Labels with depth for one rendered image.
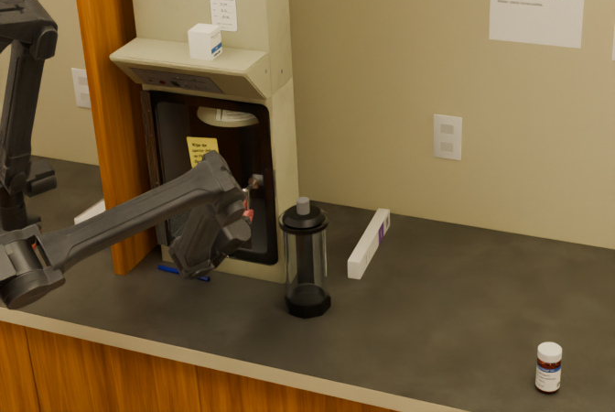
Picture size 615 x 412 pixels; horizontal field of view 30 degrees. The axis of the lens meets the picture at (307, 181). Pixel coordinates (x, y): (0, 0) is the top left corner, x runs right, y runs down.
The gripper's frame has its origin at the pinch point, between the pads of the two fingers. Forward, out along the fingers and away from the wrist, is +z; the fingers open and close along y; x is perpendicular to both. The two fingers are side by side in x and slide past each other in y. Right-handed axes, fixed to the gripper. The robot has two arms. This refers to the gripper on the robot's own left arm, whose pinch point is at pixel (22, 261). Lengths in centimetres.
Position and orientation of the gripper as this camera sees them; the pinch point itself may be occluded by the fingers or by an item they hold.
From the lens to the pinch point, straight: 255.3
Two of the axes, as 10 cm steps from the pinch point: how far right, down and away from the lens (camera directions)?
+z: 0.5, 8.9, 4.6
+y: 3.9, -4.4, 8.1
